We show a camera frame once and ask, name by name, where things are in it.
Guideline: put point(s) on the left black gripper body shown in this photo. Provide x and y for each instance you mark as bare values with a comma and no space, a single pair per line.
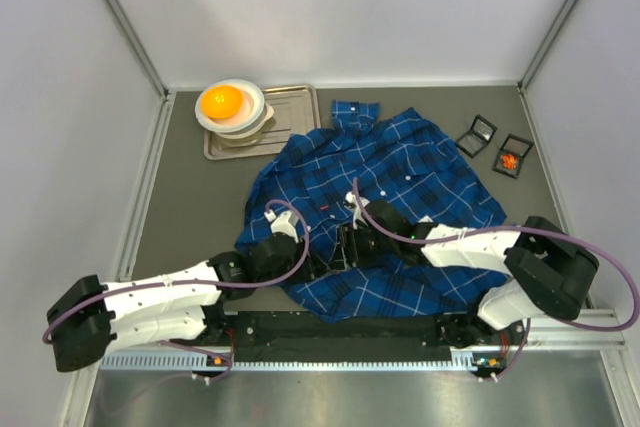
316,263

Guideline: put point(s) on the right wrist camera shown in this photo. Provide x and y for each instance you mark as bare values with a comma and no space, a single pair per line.
356,207

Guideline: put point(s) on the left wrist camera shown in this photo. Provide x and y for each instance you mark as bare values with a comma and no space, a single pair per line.
284,223

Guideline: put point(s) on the white bowl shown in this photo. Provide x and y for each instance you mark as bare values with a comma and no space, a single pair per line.
252,95

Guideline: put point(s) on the orange maple leaf brooch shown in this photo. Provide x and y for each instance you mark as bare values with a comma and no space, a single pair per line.
509,161

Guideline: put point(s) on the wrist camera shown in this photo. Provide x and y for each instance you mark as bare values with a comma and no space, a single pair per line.
284,223
356,207

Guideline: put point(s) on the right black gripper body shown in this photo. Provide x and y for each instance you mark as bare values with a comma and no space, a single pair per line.
351,242

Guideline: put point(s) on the black jewelry box left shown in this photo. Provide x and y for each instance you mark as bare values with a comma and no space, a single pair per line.
477,137

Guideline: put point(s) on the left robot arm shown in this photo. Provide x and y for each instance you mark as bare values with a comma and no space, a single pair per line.
93,318

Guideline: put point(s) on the black jewelry box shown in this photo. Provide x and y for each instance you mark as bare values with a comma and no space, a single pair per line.
477,137
518,146

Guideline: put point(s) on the blue plaid shirt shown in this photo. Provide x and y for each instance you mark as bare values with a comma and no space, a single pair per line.
405,160

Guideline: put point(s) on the silver metal tray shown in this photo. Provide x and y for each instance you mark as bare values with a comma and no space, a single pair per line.
295,112

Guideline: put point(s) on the black jewelry box right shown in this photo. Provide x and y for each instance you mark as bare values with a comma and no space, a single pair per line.
518,146

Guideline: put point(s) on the orange ball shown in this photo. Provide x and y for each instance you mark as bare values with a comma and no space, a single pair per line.
221,102

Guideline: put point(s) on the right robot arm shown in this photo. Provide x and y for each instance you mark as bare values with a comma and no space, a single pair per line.
546,273

